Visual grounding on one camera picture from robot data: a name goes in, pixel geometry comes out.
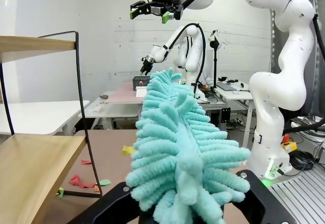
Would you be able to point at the aluminium profile platform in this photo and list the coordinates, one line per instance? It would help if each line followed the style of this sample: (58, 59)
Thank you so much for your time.
(299, 198)

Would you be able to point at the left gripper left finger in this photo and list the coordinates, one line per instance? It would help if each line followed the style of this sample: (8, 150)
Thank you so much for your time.
(109, 208)

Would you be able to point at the white desk with electronics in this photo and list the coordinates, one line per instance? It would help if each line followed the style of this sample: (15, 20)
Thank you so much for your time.
(243, 94)

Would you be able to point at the green paper scrap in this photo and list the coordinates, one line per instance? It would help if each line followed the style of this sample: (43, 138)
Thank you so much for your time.
(104, 182)

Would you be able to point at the small black background gripper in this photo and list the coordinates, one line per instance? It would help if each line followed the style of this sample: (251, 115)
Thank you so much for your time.
(148, 62)

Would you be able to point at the small white box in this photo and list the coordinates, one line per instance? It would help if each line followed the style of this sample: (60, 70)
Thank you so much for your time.
(141, 92)

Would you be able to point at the long white lab table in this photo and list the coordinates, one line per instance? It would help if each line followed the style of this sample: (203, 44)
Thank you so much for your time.
(111, 108)

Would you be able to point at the red paper scrap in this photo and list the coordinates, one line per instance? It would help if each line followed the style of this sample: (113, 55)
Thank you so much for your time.
(75, 179)
(87, 185)
(86, 162)

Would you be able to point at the yellow emergency stop box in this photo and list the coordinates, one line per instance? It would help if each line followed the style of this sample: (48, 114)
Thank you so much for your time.
(290, 146)

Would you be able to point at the orange paper scrap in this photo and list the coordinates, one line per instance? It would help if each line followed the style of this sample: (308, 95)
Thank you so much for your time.
(96, 188)

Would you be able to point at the black plastic basket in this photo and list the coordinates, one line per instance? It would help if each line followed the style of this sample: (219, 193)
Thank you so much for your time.
(138, 80)

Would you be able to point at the pink table mat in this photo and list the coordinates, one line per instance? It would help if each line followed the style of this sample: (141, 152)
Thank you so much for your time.
(122, 94)

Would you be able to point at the grey laptop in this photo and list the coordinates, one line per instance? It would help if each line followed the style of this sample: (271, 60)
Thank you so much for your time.
(227, 87)

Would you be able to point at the aluminium frame bench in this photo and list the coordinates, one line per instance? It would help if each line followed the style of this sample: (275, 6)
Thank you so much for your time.
(215, 106)

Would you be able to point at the metal slotted wall rail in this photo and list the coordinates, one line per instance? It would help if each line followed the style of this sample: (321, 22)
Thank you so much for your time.
(272, 43)

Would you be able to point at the small dark grey lump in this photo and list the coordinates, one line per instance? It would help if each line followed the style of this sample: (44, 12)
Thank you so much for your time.
(104, 97)

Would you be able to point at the black frame wooden shelf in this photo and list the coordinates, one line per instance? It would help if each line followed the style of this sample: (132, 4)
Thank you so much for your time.
(30, 163)

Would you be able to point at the black lamp stand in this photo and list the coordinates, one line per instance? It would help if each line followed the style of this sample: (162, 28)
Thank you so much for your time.
(215, 64)

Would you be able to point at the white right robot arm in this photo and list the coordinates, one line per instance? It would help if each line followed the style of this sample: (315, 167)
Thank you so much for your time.
(279, 94)

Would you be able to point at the teal microfibre duster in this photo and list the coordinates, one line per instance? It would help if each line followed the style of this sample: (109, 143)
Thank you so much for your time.
(177, 132)

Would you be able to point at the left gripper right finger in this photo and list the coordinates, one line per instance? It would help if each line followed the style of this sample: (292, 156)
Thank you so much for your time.
(266, 211)

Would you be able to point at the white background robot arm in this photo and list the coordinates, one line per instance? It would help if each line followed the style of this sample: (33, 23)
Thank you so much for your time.
(180, 56)
(191, 56)

